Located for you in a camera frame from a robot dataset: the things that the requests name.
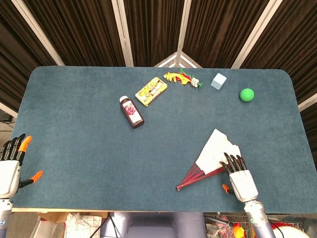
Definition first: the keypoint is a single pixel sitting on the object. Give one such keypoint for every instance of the white screen frame post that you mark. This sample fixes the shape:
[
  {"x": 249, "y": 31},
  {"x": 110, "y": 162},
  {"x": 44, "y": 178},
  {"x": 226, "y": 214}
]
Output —
[
  {"x": 184, "y": 24},
  {"x": 257, "y": 32},
  {"x": 36, "y": 29},
  {"x": 308, "y": 102},
  {"x": 7, "y": 109},
  {"x": 123, "y": 32}
]

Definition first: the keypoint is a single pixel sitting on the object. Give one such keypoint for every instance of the red-ribbed white folding fan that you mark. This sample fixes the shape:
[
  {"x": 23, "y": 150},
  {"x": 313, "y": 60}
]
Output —
[{"x": 215, "y": 151}]

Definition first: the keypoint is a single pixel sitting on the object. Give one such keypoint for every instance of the right robot hand orange thumbtip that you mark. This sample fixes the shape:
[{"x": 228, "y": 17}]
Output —
[{"x": 241, "y": 183}]

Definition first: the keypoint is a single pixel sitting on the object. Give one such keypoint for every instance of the colourful feather shuttlecock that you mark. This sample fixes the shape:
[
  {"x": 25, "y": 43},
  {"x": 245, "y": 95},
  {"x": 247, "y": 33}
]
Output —
[{"x": 182, "y": 78}]

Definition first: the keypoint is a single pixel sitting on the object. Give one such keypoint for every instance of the dark brown curtain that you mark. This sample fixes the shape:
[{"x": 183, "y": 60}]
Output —
[{"x": 86, "y": 32}]

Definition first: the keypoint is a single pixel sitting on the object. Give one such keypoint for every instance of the yellow snack box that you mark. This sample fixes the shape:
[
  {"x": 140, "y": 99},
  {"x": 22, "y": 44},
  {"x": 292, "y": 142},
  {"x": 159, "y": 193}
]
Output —
[{"x": 151, "y": 91}]

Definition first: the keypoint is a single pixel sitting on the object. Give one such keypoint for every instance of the teal table mat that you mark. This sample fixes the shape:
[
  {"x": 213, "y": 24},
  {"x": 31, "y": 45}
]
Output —
[{"x": 99, "y": 153}]

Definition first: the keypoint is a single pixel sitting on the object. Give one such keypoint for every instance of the green ball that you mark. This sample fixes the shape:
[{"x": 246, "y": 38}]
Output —
[{"x": 247, "y": 95}]

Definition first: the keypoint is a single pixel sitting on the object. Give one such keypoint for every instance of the red and white drum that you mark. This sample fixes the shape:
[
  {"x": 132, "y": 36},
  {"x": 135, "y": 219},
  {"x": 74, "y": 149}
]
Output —
[{"x": 289, "y": 230}]

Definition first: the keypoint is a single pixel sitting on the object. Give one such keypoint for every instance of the white checked cloth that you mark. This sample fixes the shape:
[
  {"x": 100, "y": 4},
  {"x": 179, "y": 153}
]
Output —
[{"x": 81, "y": 226}]

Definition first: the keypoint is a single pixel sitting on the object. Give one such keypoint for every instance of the dark red juice bottle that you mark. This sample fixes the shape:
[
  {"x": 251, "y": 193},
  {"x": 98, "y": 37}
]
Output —
[{"x": 132, "y": 112}]

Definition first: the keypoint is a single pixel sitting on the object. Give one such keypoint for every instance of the blue-grey robot torso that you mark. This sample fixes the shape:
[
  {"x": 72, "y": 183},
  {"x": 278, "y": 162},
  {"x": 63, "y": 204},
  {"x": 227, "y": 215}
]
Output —
[{"x": 153, "y": 225}]

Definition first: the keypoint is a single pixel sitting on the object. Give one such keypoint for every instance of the light blue cube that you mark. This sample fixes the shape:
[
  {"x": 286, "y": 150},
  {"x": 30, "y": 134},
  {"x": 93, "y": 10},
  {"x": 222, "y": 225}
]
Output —
[{"x": 218, "y": 81}]

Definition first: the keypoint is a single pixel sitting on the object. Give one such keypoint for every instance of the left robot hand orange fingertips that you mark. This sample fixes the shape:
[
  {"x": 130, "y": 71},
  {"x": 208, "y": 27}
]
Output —
[{"x": 10, "y": 173}]

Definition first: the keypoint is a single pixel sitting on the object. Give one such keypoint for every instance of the brown cardboard box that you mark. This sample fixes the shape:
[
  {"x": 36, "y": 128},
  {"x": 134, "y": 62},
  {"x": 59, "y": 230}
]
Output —
[{"x": 53, "y": 217}]

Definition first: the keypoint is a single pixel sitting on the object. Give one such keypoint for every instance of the yellow rubber toy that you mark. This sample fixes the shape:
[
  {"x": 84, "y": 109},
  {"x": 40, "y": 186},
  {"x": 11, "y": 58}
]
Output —
[{"x": 238, "y": 230}]

